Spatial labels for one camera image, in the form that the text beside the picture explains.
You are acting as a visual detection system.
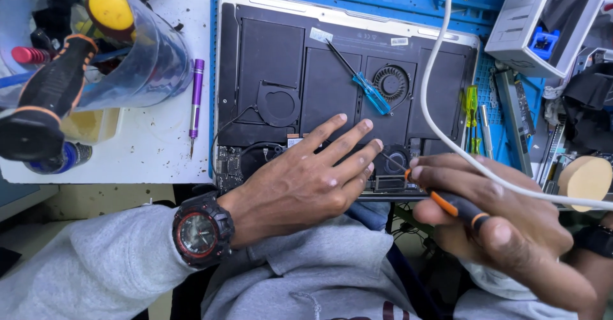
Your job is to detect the person's right hand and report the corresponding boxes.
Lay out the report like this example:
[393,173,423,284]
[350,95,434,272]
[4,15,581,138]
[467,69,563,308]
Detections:
[408,153,599,312]

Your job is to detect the person's left hand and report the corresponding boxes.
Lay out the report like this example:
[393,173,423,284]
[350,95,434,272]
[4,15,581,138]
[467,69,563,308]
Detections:
[221,114,384,249]

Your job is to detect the black orange precision screwdriver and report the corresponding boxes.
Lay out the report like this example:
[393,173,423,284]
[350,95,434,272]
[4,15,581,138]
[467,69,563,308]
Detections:
[381,152,491,231]

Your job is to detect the beige round disc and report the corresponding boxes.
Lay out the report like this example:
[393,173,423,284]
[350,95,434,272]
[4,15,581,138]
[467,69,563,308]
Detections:
[557,155,613,212]

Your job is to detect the black wristband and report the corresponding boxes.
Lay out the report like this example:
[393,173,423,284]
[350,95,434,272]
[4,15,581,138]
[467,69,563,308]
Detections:
[574,223,613,259]

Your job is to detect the silver metal tool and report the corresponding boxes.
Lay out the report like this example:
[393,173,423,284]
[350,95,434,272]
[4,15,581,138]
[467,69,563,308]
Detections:
[479,104,494,161]

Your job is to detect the person's grey hoodie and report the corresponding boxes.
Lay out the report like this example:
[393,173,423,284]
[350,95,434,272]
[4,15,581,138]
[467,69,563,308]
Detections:
[201,214,613,320]

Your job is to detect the grey metal strip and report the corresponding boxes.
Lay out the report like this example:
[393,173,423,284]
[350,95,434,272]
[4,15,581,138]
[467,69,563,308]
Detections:
[495,68,536,178]

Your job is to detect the black red wristwatch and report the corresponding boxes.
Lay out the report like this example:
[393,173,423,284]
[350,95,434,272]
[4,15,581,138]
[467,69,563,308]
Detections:
[171,191,236,269]

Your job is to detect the opened silver laptop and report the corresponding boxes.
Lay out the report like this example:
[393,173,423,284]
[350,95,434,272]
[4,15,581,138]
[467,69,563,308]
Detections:
[212,0,481,202]

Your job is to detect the purple precision screwdriver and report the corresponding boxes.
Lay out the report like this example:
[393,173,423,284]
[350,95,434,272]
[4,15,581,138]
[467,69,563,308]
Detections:
[188,59,206,160]

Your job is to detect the black bag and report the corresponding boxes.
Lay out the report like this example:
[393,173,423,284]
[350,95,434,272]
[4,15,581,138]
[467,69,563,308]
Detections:
[562,62,613,157]

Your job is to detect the blue plastic connector block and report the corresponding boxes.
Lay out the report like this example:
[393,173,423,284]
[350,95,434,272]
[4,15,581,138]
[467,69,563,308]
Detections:
[528,26,560,62]

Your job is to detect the white device casing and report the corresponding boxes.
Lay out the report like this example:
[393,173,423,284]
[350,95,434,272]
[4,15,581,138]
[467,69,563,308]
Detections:
[484,0,613,80]

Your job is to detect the clear plastic tool jar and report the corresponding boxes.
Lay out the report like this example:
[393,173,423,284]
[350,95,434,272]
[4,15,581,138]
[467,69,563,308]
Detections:
[0,0,195,111]

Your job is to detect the yellow plastic box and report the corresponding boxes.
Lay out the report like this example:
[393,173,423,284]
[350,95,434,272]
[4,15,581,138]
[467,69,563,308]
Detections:
[59,108,121,145]

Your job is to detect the blue repair mat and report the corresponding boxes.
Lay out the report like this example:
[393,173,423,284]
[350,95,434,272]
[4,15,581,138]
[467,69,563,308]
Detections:
[209,0,547,179]

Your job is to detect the large black orange screwdriver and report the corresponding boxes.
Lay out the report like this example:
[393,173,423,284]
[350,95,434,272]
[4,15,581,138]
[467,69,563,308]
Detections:
[0,34,99,163]

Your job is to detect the yellow-green handled screwdriver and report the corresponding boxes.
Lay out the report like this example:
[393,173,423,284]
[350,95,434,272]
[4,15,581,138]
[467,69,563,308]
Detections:
[464,85,482,156]

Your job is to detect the blue clear-handled screwdriver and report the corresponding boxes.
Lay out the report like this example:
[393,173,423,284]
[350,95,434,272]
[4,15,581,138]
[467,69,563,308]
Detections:
[325,38,392,116]

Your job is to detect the white cable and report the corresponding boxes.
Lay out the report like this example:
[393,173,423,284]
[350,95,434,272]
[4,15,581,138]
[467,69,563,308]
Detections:
[420,0,613,211]

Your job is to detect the blue black tool handle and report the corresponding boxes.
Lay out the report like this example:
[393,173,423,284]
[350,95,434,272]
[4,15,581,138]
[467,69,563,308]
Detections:
[23,141,94,175]

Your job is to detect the yellow-capped tool handle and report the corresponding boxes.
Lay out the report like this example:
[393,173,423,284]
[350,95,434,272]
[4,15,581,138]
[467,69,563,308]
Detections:
[85,0,136,41]

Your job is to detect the red-handled tool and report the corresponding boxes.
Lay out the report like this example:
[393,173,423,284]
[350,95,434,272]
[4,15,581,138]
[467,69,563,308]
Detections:
[11,46,54,65]

